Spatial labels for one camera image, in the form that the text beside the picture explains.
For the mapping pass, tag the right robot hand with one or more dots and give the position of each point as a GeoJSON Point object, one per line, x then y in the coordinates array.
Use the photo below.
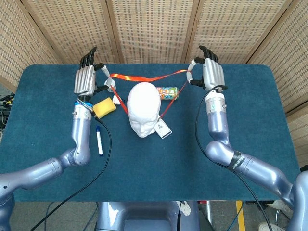
{"type": "Point", "coordinates": [214, 74]}

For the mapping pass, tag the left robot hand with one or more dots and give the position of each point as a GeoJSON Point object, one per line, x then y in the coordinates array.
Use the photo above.
{"type": "Point", "coordinates": [84, 79]}

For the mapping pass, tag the white ID badge holder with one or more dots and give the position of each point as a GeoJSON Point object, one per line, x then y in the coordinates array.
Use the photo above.
{"type": "Point", "coordinates": [162, 130]}

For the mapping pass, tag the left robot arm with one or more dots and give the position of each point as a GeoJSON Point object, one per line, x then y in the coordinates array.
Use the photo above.
{"type": "Point", "coordinates": [81, 134]}

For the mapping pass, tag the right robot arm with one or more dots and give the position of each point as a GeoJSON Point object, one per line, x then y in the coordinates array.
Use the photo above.
{"type": "Point", "coordinates": [217, 125]}

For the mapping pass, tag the white jar grey lid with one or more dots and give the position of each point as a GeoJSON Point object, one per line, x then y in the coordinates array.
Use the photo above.
{"type": "Point", "coordinates": [113, 89]}

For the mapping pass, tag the yellow sponge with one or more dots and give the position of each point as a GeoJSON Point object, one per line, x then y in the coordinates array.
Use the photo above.
{"type": "Point", "coordinates": [104, 108]}

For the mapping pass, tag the orange green drink can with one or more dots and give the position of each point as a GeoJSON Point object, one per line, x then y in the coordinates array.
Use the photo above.
{"type": "Point", "coordinates": [168, 93]}

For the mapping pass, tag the blue white marker pen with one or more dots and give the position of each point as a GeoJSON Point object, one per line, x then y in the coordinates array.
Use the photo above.
{"type": "Point", "coordinates": [99, 142]}

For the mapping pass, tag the white foam mannequin head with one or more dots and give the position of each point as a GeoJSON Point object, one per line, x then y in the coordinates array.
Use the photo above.
{"type": "Point", "coordinates": [144, 106]}

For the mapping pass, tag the woven rattan folding screen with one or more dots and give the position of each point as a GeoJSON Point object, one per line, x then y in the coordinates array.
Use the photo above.
{"type": "Point", "coordinates": [154, 29]}

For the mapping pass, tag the blue carpet table cover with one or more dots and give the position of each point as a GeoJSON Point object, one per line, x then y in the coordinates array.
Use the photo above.
{"type": "Point", "coordinates": [168, 168]}

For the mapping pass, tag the grey blue robot torso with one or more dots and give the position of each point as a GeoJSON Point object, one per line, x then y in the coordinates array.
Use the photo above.
{"type": "Point", "coordinates": [144, 216]}

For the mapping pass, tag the white sneaker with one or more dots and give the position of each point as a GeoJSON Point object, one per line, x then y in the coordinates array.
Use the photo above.
{"type": "Point", "coordinates": [269, 227]}

